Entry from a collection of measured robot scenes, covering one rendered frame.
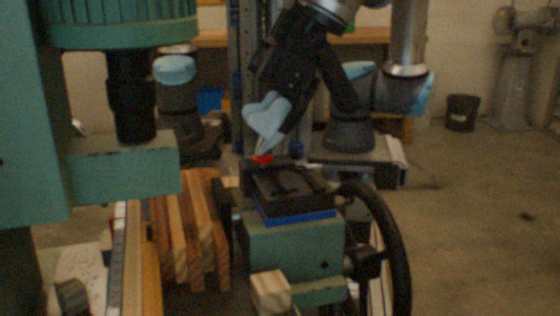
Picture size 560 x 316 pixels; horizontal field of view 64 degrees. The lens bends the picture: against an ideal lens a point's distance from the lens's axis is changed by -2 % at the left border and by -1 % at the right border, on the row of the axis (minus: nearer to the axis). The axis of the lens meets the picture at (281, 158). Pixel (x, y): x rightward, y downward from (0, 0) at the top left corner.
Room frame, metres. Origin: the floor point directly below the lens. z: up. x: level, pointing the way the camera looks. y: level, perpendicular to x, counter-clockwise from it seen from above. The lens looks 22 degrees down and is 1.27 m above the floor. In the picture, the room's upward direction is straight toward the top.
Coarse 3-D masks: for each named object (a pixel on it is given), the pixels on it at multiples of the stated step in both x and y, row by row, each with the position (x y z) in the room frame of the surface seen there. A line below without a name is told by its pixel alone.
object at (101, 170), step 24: (72, 144) 0.54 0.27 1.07; (96, 144) 0.54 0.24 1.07; (120, 144) 0.54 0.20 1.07; (144, 144) 0.54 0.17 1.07; (168, 144) 0.54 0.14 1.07; (72, 168) 0.50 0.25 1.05; (96, 168) 0.51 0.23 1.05; (120, 168) 0.51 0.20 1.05; (144, 168) 0.52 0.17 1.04; (168, 168) 0.53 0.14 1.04; (72, 192) 0.50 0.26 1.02; (96, 192) 0.50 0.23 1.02; (120, 192) 0.51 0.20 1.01; (144, 192) 0.52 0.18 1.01; (168, 192) 0.53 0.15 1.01
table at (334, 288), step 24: (216, 168) 0.85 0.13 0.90; (240, 264) 0.52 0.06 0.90; (168, 288) 0.47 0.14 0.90; (216, 288) 0.47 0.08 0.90; (240, 288) 0.47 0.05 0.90; (312, 288) 0.51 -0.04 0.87; (336, 288) 0.51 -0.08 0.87; (168, 312) 0.42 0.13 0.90; (192, 312) 0.42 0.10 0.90; (216, 312) 0.42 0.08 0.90; (240, 312) 0.42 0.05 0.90; (288, 312) 0.42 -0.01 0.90
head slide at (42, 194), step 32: (0, 0) 0.46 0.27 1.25; (32, 0) 0.49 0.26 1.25; (0, 32) 0.45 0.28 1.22; (32, 32) 0.47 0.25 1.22; (0, 64) 0.45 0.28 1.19; (32, 64) 0.46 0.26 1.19; (0, 96) 0.45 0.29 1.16; (32, 96) 0.46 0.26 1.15; (64, 96) 0.56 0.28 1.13; (0, 128) 0.45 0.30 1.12; (32, 128) 0.46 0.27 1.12; (64, 128) 0.53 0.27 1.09; (0, 160) 0.44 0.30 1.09; (32, 160) 0.46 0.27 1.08; (64, 160) 0.49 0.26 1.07; (0, 192) 0.44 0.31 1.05; (32, 192) 0.45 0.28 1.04; (64, 192) 0.47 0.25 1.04; (0, 224) 0.44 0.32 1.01; (32, 224) 0.45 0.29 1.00
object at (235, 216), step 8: (216, 184) 0.58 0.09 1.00; (216, 192) 0.55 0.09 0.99; (224, 192) 0.55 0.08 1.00; (216, 200) 0.55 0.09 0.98; (224, 200) 0.53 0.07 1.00; (216, 208) 0.55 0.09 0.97; (224, 208) 0.52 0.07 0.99; (232, 208) 0.56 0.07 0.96; (240, 208) 0.57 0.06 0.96; (248, 208) 0.57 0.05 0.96; (224, 216) 0.52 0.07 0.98; (232, 216) 0.55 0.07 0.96; (224, 224) 0.52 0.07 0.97; (232, 224) 0.55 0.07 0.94; (224, 232) 0.52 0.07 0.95; (232, 232) 0.52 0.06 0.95; (232, 240) 0.52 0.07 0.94; (232, 248) 0.52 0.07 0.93; (232, 256) 0.52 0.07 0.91
